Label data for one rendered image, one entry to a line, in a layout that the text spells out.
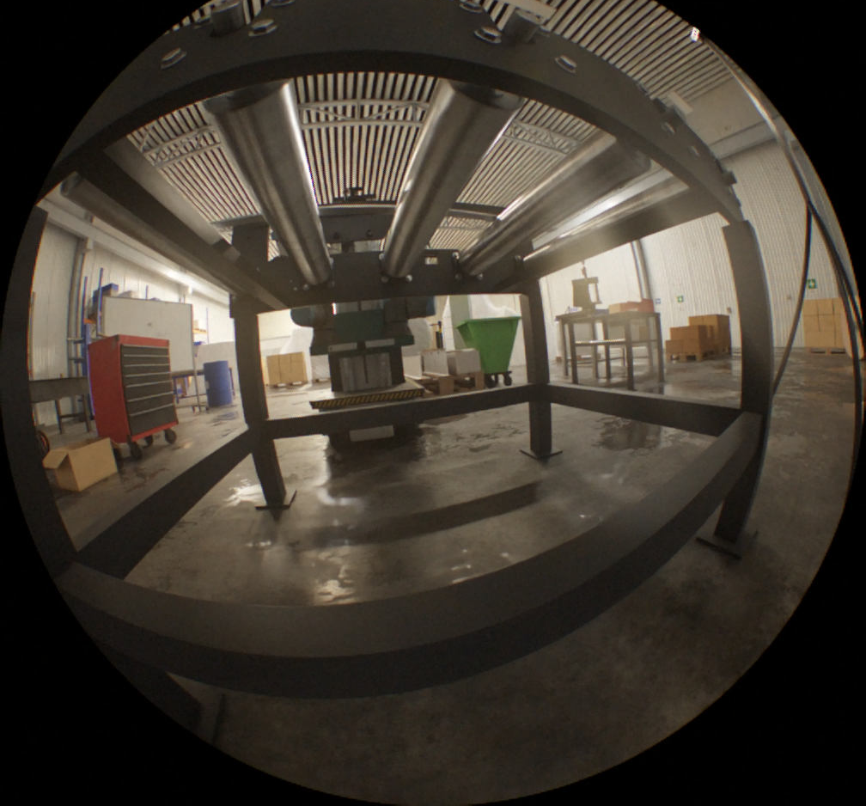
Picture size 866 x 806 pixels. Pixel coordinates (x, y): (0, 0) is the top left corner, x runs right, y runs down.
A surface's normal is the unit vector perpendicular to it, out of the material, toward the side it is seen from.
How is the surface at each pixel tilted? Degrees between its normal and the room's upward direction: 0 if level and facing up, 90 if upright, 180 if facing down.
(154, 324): 90
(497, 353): 101
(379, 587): 0
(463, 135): 161
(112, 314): 90
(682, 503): 0
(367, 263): 90
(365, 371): 90
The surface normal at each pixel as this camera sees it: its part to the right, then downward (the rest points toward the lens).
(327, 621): -0.11, -0.99
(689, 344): -0.95, 0.12
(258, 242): 0.25, 0.04
